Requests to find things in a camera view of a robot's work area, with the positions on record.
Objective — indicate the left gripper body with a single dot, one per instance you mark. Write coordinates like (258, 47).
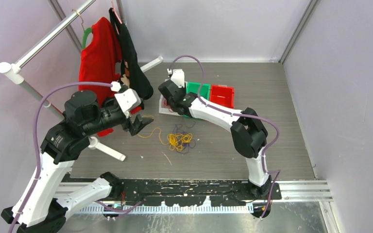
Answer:
(125, 124)

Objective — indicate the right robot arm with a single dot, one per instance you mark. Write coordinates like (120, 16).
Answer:
(248, 133)

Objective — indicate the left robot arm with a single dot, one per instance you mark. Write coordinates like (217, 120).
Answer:
(38, 210)

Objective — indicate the black shirt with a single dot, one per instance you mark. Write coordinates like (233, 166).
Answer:
(131, 73)

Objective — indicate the green plastic bin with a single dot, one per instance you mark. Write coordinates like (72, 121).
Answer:
(192, 89)

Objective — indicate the red shirt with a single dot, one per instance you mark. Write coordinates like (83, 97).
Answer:
(100, 60)

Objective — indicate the red plastic bin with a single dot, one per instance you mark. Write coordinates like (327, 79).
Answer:
(222, 95)

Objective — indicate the green hanger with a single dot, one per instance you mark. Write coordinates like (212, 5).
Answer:
(86, 33)

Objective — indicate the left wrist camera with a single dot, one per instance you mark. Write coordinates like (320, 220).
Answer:
(126, 98)

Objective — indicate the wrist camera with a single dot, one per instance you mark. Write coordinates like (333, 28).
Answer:
(177, 76)
(126, 98)

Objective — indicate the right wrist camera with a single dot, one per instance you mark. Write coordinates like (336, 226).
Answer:
(177, 76)

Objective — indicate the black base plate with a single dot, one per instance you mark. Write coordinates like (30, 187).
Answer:
(186, 193)

